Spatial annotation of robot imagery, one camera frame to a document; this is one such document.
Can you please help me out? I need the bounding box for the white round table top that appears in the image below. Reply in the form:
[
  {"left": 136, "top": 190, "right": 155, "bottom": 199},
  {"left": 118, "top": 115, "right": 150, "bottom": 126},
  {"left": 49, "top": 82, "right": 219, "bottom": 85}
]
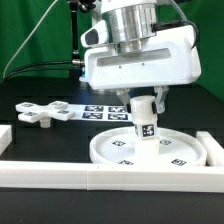
[{"left": 89, "top": 127, "right": 207, "bottom": 167}]

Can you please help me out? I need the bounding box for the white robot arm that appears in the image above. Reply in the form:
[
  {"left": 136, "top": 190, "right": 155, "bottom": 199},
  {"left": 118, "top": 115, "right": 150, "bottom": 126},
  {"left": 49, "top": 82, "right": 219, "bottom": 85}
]
[{"left": 80, "top": 0, "right": 201, "bottom": 113}]

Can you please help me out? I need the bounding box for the white front fence bar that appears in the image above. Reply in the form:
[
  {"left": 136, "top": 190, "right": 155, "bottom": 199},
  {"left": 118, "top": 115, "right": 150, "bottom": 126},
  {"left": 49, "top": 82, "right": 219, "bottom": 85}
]
[{"left": 0, "top": 161, "right": 224, "bottom": 193}]

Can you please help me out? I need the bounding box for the grey cable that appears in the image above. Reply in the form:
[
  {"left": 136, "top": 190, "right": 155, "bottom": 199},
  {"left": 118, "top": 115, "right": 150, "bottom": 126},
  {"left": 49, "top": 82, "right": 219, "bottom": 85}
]
[{"left": 2, "top": 0, "right": 59, "bottom": 79}]

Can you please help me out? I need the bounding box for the white marker sheet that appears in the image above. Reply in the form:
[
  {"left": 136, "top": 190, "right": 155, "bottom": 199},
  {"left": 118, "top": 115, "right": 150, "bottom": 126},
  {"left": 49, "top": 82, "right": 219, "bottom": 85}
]
[{"left": 68, "top": 104, "right": 132, "bottom": 122}]

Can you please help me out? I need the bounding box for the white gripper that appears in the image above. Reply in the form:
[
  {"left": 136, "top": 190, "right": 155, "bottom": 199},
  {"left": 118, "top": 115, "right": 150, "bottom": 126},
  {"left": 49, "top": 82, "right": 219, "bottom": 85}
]
[{"left": 80, "top": 25, "right": 201, "bottom": 114}]

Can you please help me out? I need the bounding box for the black cable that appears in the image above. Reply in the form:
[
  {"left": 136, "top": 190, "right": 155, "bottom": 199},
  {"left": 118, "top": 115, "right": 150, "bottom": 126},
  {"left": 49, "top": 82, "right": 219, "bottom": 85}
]
[{"left": 0, "top": 59, "right": 75, "bottom": 84}]

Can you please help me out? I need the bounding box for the white fence bar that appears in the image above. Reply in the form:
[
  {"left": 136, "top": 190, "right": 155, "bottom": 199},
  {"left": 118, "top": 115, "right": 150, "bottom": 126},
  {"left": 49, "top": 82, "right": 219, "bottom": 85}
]
[
  {"left": 0, "top": 125, "right": 12, "bottom": 155},
  {"left": 196, "top": 131, "right": 224, "bottom": 167},
  {"left": 0, "top": 161, "right": 224, "bottom": 193}
]

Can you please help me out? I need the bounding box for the white left fence bar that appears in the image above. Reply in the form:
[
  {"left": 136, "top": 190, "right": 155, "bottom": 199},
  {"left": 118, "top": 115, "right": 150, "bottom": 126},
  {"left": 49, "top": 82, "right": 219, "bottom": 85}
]
[{"left": 0, "top": 125, "right": 12, "bottom": 155}]

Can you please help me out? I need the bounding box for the white right fence bar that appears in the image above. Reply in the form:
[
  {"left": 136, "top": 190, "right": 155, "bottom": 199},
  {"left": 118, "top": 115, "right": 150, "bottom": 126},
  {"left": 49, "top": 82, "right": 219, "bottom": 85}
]
[{"left": 196, "top": 131, "right": 224, "bottom": 167}]

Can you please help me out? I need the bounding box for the white cross-shaped table base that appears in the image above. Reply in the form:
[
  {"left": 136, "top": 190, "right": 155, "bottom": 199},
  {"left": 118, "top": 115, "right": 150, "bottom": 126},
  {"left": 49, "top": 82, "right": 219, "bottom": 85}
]
[{"left": 15, "top": 101, "right": 75, "bottom": 128}]

